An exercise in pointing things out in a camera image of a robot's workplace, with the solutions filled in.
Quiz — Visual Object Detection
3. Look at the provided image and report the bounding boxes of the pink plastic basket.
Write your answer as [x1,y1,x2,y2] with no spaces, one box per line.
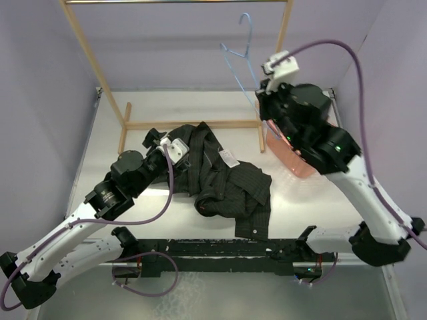
[266,120,316,179]

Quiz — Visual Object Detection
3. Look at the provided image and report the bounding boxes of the white shirt tag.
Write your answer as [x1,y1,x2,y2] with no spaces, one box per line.
[219,149,240,169]

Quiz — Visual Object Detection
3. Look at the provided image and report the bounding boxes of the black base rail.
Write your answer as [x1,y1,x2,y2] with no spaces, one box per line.
[113,237,337,278]

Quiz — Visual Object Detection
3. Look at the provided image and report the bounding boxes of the dark pinstriped shirt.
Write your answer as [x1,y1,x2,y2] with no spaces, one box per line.
[169,122,272,241]

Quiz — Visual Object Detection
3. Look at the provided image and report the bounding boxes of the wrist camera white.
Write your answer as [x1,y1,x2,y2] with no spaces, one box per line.
[262,51,300,93]
[157,137,189,165]

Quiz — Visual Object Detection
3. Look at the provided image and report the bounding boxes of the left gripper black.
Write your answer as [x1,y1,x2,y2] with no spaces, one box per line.
[131,129,189,196]

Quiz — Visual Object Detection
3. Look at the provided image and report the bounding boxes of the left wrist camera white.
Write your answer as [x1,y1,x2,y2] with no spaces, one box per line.
[157,137,189,165]

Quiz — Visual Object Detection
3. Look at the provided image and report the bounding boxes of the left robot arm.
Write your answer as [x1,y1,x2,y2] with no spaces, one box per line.
[1,129,189,311]

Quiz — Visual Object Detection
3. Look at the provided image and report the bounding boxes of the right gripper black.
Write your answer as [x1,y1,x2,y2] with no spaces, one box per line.
[257,75,303,147]

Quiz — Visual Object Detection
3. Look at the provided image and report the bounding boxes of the light blue wire hanger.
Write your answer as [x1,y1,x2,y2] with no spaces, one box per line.
[220,13,260,119]

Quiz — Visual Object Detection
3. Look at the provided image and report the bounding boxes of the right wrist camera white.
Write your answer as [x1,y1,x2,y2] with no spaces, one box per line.
[262,51,300,93]

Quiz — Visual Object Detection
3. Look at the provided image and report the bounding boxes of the wooden clothes rack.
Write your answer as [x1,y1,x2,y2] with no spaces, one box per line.
[57,0,294,156]

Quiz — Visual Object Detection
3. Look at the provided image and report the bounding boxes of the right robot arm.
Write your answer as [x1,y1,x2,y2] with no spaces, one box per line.
[255,80,425,267]

